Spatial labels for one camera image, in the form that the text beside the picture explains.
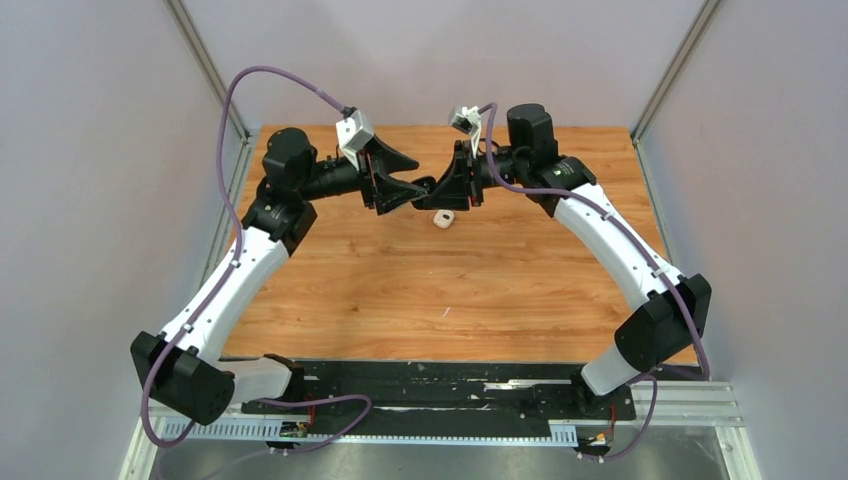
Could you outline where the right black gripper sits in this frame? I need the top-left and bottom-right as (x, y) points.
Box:
(425, 139), (529, 210)

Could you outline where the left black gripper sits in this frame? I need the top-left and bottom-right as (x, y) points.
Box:
(298, 133), (426, 215)

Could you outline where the white earbud charging case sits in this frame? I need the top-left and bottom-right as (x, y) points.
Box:
(433, 209), (455, 229)

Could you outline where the black earbud charging case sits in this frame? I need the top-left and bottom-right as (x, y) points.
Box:
(412, 176), (438, 194)

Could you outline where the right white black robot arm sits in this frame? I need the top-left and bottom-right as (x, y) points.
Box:
(413, 103), (712, 418)

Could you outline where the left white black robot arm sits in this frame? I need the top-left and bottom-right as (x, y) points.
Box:
(130, 127), (427, 425)

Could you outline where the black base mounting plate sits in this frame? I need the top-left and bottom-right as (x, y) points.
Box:
(279, 360), (637, 438)

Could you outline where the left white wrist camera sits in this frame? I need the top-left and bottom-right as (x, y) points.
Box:
(336, 107), (374, 171)

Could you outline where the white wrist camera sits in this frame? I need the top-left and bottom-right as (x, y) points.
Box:
(336, 107), (374, 171)
(448, 106), (482, 158)

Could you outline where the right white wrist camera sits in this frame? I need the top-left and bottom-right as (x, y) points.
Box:
(448, 106), (482, 158)

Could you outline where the left aluminium corner post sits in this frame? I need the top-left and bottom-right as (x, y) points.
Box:
(163, 0), (248, 137)

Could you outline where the aluminium corner post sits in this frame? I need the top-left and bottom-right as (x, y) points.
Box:
(630, 0), (724, 145)
(163, 0), (248, 137)

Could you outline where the right aluminium corner post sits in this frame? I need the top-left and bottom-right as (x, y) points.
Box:
(630, 0), (724, 145)

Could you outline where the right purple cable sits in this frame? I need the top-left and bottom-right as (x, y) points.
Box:
(478, 102), (711, 463)

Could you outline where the aluminium rail frame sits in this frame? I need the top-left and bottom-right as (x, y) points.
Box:
(120, 381), (760, 479)

